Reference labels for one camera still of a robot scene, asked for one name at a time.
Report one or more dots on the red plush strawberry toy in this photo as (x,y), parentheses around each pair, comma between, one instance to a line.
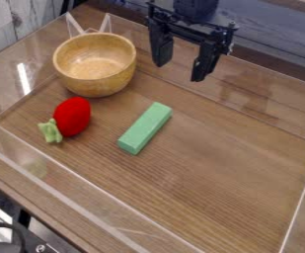
(69,121)

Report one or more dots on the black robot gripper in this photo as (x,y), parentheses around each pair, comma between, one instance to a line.
(195,21)

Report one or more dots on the wooden bowl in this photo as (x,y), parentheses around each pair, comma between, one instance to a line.
(96,64)

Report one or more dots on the clear acrylic tray wall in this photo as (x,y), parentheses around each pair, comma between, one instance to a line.
(216,186)

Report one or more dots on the black metal stand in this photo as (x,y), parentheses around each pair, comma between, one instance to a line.
(41,239)

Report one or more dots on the green rectangular block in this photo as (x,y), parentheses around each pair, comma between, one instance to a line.
(141,132)

